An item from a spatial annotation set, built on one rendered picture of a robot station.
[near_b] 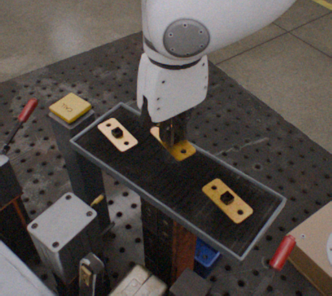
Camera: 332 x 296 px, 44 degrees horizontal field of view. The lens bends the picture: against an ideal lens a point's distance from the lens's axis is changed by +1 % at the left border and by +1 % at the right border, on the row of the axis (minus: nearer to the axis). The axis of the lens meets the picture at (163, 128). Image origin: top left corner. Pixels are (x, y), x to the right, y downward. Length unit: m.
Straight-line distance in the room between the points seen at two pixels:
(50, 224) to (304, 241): 0.64
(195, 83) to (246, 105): 0.96
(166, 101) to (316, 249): 0.66
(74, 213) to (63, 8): 2.95
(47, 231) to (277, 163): 0.84
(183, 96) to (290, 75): 2.33
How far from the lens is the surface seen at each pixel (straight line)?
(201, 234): 0.64
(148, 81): 0.55
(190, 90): 0.58
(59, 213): 0.74
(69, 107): 0.84
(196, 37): 0.41
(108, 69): 1.68
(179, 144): 0.67
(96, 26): 3.30
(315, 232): 1.14
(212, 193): 0.68
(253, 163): 1.34
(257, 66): 2.91
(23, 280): 0.82
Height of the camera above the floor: 1.72
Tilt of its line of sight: 46 degrees down
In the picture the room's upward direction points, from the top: straight up
